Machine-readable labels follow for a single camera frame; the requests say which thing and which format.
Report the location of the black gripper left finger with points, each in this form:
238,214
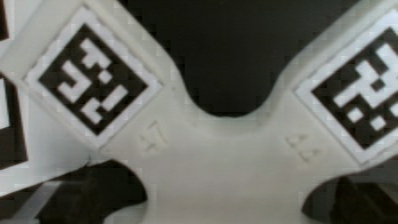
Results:
79,198

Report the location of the white cross-shaped table base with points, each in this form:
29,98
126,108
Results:
231,93

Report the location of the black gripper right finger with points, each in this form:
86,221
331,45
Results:
356,199

